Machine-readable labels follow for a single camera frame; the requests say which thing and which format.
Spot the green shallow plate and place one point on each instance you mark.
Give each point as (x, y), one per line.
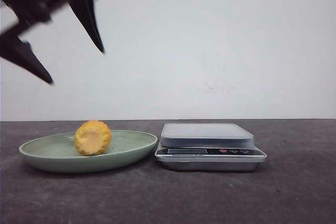
(57, 153)

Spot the silver digital kitchen scale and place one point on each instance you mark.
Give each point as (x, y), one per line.
(208, 147)

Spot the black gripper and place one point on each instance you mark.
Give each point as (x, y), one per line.
(30, 12)

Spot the yellow corn cob piece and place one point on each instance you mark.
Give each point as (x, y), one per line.
(92, 138)

